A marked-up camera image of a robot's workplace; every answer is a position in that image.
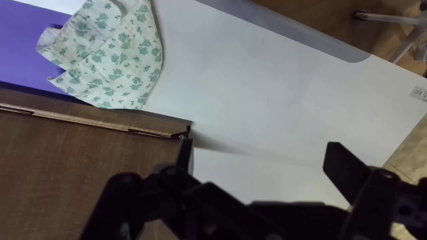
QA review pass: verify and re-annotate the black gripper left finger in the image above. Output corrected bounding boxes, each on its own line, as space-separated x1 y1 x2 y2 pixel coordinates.
79 140 285 240

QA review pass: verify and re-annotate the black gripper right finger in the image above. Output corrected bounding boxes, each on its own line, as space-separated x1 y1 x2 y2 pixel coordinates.
323 142 427 240

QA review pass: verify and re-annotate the white green-patterned cloth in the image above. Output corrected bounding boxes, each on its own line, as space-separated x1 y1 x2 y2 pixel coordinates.
36 0 164 110

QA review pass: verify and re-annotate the wooden book stand board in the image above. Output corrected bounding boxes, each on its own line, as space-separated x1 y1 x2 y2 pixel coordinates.
0 84 191 240

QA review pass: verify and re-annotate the white tripod stand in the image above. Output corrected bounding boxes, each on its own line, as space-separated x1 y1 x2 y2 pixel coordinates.
353 0 427 66

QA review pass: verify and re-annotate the purple mat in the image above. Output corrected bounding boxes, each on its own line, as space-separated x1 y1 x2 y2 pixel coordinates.
0 0 69 95

